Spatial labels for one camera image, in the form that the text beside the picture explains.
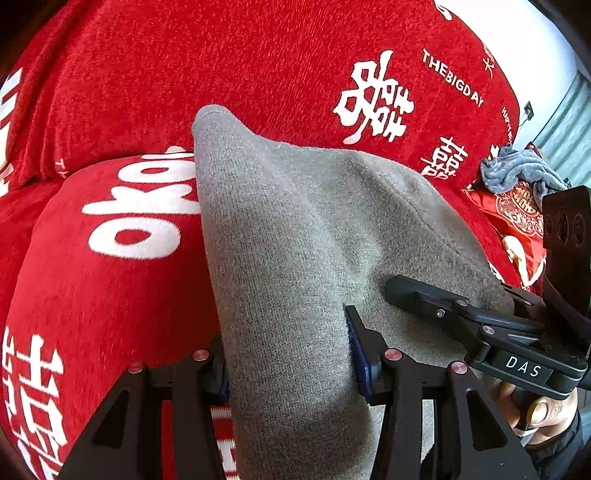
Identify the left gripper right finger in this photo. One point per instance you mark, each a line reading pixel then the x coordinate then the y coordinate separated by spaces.
pixel 439 422

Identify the grey fleece towel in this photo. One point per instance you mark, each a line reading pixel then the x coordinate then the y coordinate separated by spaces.
pixel 505 167

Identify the person's right hand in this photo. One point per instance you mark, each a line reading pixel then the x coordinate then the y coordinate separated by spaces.
pixel 546 416

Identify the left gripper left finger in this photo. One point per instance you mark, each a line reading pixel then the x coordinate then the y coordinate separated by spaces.
pixel 122 440

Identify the red wedding bed cover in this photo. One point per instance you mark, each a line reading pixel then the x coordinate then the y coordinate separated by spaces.
pixel 115 272

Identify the red embroidered satin pillow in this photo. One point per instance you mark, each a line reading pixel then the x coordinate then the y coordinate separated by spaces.
pixel 519 224

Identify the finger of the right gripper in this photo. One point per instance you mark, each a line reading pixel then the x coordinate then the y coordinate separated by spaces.
pixel 527 304
pixel 426 301

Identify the red wedding quilt roll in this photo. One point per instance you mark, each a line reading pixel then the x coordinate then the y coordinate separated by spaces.
pixel 406 80

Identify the grey knit sweater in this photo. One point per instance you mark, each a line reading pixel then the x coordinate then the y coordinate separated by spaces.
pixel 292 236

